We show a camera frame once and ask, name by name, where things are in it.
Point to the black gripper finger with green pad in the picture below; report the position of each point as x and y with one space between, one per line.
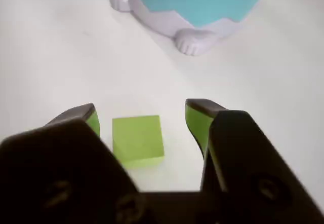
248 163

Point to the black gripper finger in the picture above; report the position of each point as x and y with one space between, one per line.
55 163

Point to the green cube block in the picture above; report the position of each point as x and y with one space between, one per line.
138 137

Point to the teal animal shaped bin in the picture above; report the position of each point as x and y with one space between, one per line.
197 1

